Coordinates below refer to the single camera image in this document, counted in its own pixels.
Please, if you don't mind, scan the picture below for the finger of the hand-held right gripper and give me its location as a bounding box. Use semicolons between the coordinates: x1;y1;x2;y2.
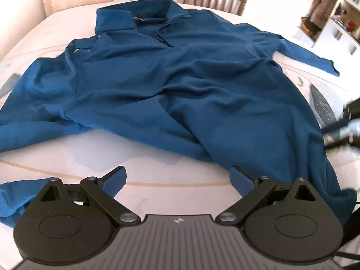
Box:
321;118;352;133
323;139;356;150

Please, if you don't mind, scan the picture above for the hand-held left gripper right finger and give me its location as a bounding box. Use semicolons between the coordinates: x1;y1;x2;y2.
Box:
215;165;324;227

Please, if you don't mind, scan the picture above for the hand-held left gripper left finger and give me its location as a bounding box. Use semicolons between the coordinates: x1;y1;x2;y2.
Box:
32;165;141;227

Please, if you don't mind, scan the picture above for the blue long-sleeved shirt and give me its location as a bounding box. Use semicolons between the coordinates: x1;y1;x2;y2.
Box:
0;0;358;228

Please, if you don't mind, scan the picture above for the white shelf unit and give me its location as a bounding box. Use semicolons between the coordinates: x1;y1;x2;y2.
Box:
292;0;360;55

